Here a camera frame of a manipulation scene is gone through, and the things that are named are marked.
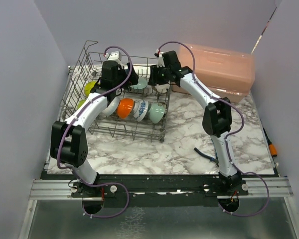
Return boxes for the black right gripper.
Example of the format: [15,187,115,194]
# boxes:
[148,64,171,86]

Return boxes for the beige patterned bowl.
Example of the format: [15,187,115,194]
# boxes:
[154,84,170,94]

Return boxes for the white round bowl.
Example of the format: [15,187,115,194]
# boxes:
[117,98,134,119]

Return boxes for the blue floral bowl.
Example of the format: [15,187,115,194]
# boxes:
[133,100,149,122]

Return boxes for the celadon green bowl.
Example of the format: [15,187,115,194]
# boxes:
[149,102,165,124]

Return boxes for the grey bowl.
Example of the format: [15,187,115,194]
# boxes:
[102,97,120,117]

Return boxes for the yellow-green bowl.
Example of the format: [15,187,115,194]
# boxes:
[83,81,96,97]

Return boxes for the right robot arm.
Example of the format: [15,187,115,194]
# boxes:
[150,50,242,195]

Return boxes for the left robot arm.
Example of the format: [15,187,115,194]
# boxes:
[50,60,138,197]

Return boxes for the orange-tipped screwdriver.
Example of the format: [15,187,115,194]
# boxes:
[263,128,278,158]

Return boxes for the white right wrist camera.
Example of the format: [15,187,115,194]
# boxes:
[154,49,164,67]

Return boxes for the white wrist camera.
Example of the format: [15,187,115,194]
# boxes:
[104,51,122,67]
[154,49,164,67]

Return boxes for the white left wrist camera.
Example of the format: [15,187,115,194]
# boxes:
[104,51,122,67]

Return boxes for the grey wire dish rack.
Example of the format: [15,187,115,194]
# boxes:
[59,40,171,142]

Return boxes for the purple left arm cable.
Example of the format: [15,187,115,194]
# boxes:
[56,46,133,219]

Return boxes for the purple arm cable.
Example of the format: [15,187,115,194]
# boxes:
[159,41,271,217]
[56,46,133,219]

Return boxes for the blue-handled pliers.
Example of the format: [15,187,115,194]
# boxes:
[194,147,219,167]

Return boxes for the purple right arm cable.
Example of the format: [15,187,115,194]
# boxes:
[159,41,271,217]

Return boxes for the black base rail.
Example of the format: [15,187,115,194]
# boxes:
[31,174,248,208]

